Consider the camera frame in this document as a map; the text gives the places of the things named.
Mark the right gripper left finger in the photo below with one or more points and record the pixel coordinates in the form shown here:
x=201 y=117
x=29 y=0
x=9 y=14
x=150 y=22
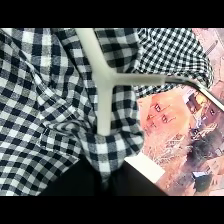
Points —
x=75 y=181

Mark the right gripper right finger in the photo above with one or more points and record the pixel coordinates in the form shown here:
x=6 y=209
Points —
x=136 y=183

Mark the white clothes hanger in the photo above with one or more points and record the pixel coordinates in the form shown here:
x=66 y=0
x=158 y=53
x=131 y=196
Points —
x=105 y=83

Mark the checked shirt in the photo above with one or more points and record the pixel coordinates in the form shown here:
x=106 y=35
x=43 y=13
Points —
x=43 y=100

